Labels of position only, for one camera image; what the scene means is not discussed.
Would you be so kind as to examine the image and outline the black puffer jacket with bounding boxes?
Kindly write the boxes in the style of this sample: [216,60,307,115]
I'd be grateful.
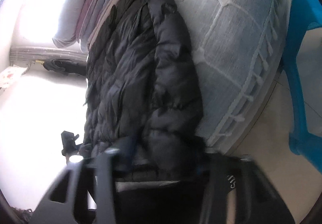
[80,0,203,178]

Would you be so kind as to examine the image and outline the small black garment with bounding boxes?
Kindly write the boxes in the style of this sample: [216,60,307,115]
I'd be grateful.
[43,59,86,76]

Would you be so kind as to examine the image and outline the white paper sheet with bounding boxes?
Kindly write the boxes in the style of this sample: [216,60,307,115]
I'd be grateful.
[0,65,28,90]

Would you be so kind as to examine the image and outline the grey padded headboard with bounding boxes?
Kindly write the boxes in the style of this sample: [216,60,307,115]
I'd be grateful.
[9,46,87,64]

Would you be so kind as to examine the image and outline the grey pillow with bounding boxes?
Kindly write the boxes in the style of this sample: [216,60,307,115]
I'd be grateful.
[52,0,85,49]

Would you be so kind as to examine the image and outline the grey quilted mattress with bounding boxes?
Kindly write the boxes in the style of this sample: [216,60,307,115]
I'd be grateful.
[175,0,290,153]

